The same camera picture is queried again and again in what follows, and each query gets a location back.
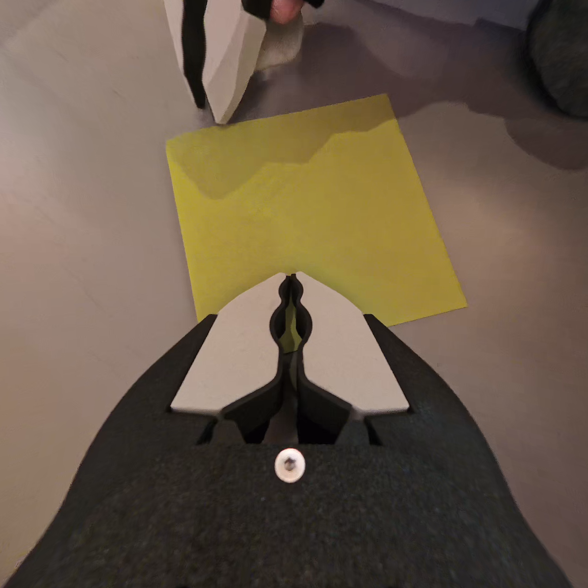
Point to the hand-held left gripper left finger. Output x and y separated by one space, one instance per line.
229 358

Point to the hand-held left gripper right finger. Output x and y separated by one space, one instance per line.
349 358

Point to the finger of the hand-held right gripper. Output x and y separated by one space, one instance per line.
229 55
173 27

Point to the yellow square paper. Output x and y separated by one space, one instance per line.
298 220

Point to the dark grey round object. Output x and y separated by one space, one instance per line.
562 55

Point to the person's right hand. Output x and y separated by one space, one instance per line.
285 10

